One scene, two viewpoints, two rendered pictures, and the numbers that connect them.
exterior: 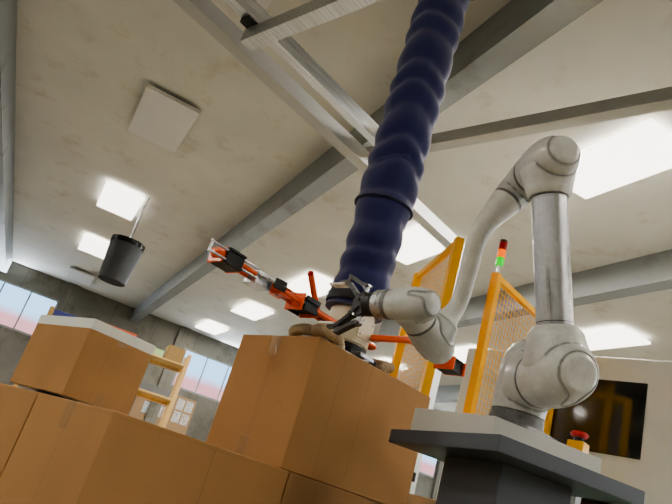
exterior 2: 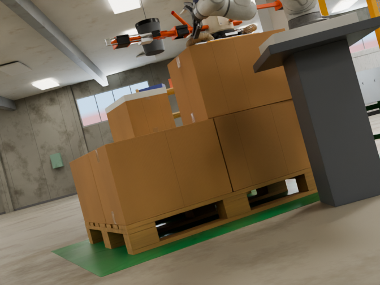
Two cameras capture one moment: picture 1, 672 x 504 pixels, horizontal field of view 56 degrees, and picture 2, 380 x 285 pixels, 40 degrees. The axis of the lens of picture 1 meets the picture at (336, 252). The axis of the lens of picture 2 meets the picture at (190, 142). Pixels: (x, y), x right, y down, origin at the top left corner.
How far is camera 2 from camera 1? 1.08 m
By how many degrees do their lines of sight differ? 28
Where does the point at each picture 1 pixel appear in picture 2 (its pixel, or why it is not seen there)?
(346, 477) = (251, 101)
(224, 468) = (175, 136)
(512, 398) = (290, 13)
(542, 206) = not seen: outside the picture
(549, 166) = not seen: outside the picture
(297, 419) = (202, 92)
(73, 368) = (132, 125)
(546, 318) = not seen: outside the picture
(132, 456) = (126, 156)
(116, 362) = (150, 108)
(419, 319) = (216, 8)
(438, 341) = (238, 9)
